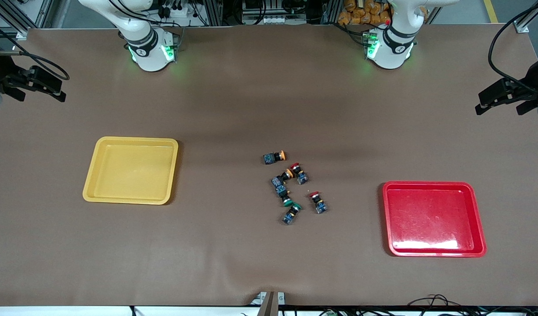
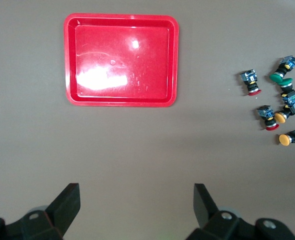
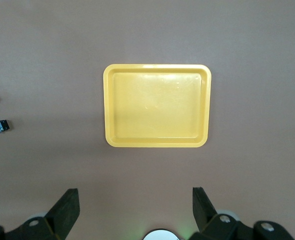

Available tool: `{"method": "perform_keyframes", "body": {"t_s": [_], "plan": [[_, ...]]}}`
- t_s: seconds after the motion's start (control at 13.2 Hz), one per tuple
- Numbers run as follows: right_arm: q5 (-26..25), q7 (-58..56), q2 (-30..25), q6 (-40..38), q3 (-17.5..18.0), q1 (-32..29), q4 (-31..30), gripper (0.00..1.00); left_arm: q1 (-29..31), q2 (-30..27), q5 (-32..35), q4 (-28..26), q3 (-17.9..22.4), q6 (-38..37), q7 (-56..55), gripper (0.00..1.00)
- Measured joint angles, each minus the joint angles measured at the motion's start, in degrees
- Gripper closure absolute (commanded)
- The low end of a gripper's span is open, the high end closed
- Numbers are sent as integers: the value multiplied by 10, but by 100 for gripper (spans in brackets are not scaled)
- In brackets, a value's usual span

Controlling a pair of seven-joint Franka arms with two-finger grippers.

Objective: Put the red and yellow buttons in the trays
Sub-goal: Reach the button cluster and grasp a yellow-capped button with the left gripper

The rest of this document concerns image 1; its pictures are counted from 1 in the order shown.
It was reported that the red push button switch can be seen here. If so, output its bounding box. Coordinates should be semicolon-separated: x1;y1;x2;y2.
309;191;329;215
290;162;309;185

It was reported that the yellow push button switch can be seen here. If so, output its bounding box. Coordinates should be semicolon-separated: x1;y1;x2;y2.
271;168;294;188
263;150;287;165

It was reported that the yellow plastic tray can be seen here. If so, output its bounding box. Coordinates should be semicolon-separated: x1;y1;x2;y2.
82;136;179;205

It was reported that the red plastic tray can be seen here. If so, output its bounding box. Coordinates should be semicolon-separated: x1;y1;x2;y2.
382;181;487;258

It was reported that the white power strip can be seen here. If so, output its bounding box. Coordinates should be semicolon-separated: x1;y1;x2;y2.
157;0;195;19

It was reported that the orange packets pile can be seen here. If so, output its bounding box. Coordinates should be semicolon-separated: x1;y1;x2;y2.
338;0;392;25

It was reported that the brown table mat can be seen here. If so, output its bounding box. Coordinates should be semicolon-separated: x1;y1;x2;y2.
0;24;538;307

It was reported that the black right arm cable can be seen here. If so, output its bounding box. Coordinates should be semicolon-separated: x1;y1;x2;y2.
12;42;70;82

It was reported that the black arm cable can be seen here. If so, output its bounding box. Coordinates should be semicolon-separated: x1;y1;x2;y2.
12;42;70;82
488;0;538;88

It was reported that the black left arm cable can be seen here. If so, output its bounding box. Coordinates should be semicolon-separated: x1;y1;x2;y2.
488;0;538;88

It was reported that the aluminium frame profile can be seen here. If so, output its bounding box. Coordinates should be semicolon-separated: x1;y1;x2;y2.
515;0;538;33
0;0;54;40

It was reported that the black floor cables bundle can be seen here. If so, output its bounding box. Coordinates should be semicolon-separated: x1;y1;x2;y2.
407;294;538;316

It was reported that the green push button switch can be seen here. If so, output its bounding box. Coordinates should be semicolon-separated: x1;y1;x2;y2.
282;203;303;226
275;185;293;208

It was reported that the metal table edge bracket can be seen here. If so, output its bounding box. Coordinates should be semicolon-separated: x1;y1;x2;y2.
251;291;286;316

